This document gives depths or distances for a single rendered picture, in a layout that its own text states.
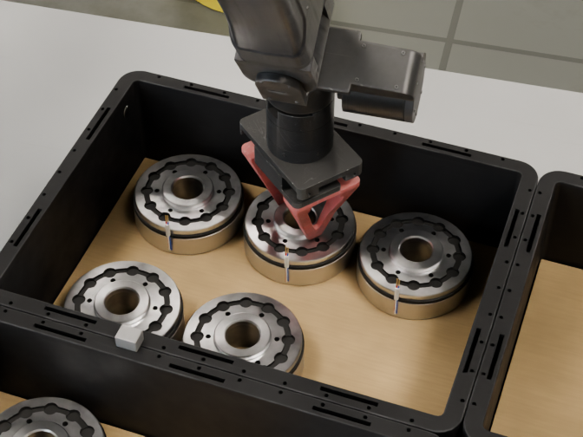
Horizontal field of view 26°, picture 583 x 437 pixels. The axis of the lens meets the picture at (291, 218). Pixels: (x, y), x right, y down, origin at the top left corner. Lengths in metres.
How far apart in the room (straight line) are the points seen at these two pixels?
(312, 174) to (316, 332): 0.15
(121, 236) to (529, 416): 0.41
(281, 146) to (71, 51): 0.60
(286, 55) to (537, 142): 0.65
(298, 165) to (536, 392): 0.28
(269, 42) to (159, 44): 0.73
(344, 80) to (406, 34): 1.77
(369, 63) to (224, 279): 0.28
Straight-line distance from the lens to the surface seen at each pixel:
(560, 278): 1.18
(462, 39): 2.75
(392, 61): 0.98
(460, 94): 1.54
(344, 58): 0.98
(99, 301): 1.10
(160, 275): 1.12
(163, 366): 0.97
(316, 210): 1.16
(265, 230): 1.15
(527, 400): 1.09
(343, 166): 1.06
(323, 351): 1.10
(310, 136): 1.04
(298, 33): 0.87
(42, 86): 1.57
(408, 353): 1.10
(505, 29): 2.79
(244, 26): 0.87
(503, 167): 1.12
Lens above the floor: 1.71
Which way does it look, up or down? 47 degrees down
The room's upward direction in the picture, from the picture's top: straight up
